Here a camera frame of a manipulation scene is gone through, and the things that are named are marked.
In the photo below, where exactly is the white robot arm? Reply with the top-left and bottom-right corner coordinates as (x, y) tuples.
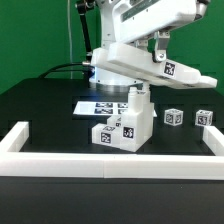
(90, 0), (217, 89)

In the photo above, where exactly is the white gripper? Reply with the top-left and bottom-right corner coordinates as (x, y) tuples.
(112, 0), (208, 63)

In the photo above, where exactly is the white U-shaped fence frame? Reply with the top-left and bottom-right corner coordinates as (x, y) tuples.
(0, 121), (224, 180)

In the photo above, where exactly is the white tagged cube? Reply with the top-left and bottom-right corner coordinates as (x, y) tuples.
(164, 108), (183, 126)
(195, 110), (213, 126)

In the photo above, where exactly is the white hanging cable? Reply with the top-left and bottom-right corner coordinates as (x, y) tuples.
(66, 0), (74, 80)

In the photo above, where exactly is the white tagged cube near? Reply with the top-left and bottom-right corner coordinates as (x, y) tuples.
(164, 108), (183, 126)

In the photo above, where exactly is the black cable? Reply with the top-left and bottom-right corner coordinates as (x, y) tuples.
(38, 61), (96, 80)

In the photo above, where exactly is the white tag marker sheet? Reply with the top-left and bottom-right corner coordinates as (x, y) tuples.
(72, 101), (158, 118)

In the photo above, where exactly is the white chair seat block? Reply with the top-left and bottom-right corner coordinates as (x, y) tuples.
(119, 87), (154, 152)

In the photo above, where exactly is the white tagged cube far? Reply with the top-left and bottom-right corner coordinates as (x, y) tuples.
(195, 110), (213, 126)

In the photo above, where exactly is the white chair back frame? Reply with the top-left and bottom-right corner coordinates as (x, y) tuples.
(91, 43), (217, 89)

